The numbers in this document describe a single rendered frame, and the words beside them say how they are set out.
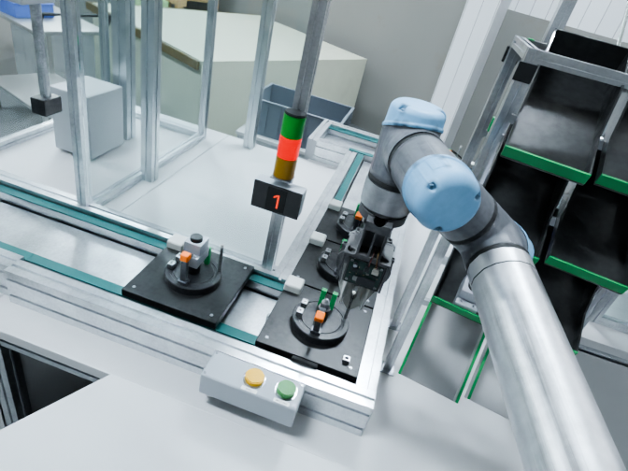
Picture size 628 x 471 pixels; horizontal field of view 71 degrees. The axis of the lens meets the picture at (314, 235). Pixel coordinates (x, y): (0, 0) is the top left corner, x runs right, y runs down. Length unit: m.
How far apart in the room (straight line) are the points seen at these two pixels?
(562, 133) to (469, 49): 3.81
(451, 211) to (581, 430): 0.23
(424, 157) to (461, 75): 4.18
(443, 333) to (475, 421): 0.27
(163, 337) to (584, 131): 0.93
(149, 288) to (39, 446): 0.37
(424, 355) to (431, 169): 0.63
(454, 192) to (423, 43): 4.66
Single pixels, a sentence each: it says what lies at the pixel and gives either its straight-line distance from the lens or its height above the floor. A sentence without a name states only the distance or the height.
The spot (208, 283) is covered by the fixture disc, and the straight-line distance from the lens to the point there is 1.12.
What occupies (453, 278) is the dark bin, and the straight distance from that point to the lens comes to 0.97.
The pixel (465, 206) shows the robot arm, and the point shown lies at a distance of 0.50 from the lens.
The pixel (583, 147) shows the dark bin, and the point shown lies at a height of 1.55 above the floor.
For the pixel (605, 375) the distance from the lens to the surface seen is 1.86.
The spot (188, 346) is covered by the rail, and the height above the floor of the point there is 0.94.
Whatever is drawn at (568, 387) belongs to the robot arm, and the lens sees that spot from 0.46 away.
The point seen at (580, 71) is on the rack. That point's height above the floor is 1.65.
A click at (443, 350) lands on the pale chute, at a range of 1.05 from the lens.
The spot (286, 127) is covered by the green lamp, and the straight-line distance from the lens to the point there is 0.99.
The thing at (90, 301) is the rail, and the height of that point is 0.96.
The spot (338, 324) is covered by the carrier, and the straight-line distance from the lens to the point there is 1.09.
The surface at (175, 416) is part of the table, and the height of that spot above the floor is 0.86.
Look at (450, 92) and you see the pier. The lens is 4.73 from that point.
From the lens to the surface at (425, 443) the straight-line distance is 1.13.
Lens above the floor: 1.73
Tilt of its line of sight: 33 degrees down
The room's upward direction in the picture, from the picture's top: 15 degrees clockwise
